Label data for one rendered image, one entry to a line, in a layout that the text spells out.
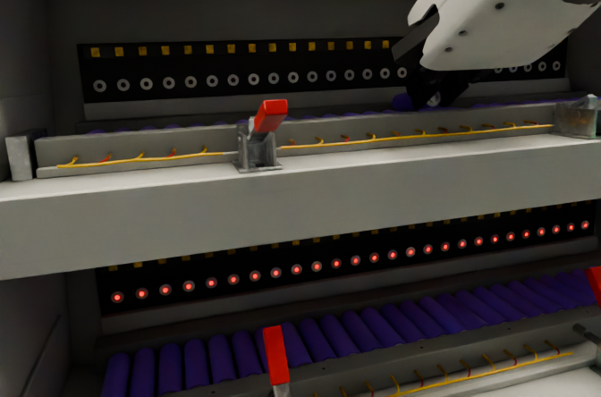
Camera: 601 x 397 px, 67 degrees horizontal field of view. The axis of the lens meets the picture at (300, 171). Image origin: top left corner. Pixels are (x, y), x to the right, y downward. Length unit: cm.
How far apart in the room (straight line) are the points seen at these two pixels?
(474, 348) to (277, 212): 21
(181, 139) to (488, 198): 22
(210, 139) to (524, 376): 30
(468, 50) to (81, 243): 27
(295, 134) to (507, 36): 15
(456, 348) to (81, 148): 32
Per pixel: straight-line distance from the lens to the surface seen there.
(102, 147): 33
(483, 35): 32
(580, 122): 42
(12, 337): 35
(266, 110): 23
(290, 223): 29
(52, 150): 33
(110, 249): 29
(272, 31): 52
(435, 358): 40
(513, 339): 44
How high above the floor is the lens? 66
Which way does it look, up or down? 5 degrees up
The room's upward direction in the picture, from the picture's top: 7 degrees counter-clockwise
